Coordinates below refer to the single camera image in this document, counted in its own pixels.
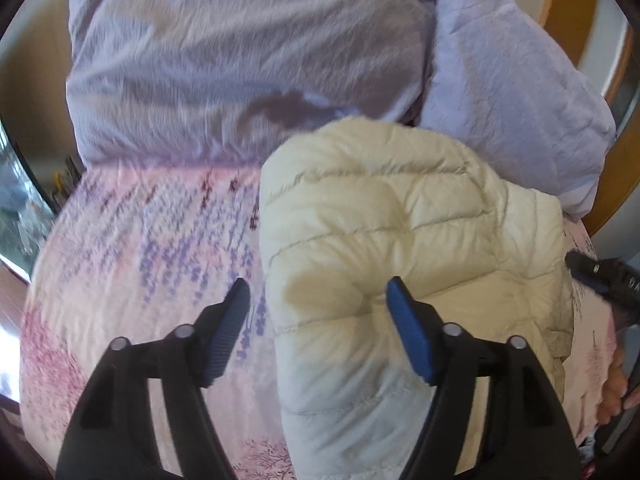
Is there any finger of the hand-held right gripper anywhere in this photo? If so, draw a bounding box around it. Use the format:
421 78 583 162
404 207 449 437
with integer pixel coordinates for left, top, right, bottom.
565 251 608 295

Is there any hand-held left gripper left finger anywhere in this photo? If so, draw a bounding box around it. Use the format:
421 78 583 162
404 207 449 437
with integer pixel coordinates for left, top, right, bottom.
55 278 250 480

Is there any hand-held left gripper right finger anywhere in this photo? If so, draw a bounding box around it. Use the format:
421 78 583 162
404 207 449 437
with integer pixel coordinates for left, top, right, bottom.
387 276 583 480

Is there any cream puffer jacket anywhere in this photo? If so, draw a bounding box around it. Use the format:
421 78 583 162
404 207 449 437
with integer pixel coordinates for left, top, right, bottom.
257 116 576 480

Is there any person's right hand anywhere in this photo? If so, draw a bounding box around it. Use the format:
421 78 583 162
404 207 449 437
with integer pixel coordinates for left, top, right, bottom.
597 347 640 426

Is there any pink floral bed sheet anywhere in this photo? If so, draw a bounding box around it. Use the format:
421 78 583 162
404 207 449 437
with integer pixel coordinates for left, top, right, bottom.
20 157 621 480

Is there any plain lavender pillow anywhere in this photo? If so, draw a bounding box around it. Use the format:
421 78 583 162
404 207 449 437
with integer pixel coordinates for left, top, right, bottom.
420 0 617 221

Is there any yellow black tool bundle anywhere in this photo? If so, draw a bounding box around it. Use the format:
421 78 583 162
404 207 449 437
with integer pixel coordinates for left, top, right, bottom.
52 156 84 206

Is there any stained lavender pillow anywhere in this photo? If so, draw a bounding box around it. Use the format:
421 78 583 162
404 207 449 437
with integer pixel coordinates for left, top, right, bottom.
65 0 436 168

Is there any wooden door frame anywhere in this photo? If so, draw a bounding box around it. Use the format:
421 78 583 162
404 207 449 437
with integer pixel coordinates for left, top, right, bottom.
542 0 640 241

